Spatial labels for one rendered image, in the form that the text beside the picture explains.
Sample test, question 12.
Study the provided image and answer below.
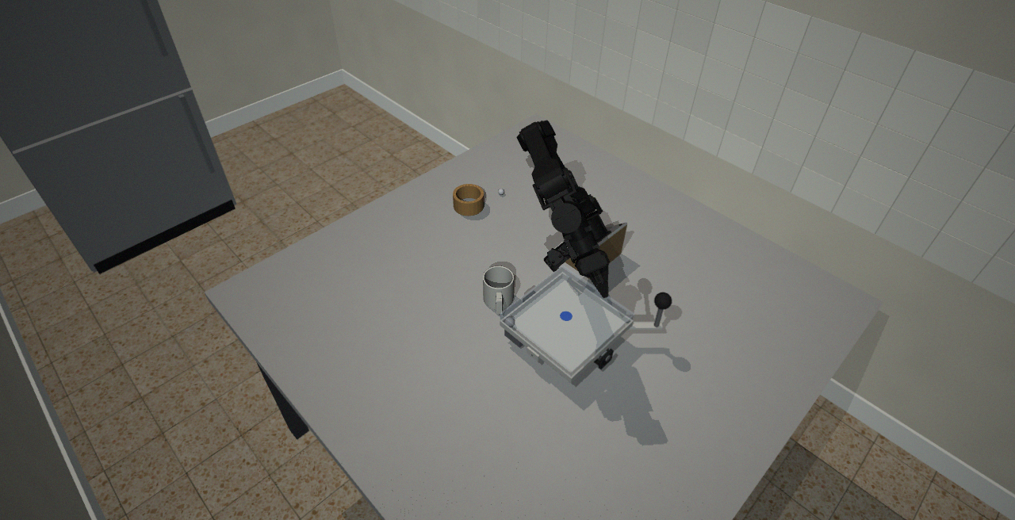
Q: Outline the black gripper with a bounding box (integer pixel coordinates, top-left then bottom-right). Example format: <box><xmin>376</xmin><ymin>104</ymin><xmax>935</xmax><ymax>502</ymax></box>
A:
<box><xmin>562</xmin><ymin>220</ymin><xmax>610</xmax><ymax>298</ymax></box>

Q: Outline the brown tape roll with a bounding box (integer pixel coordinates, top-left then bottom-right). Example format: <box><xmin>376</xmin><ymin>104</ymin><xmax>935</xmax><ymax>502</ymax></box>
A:
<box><xmin>453</xmin><ymin>184</ymin><xmax>484</xmax><ymax>216</ymax></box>

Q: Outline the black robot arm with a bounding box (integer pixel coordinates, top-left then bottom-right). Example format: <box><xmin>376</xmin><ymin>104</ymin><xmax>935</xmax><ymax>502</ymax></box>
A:
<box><xmin>516</xmin><ymin>120</ymin><xmax>611</xmax><ymax>272</ymax></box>

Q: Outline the grey mug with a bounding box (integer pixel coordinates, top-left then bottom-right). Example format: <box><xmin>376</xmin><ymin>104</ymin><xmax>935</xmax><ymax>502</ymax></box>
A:
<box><xmin>483</xmin><ymin>266</ymin><xmax>514</xmax><ymax>314</ymax></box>

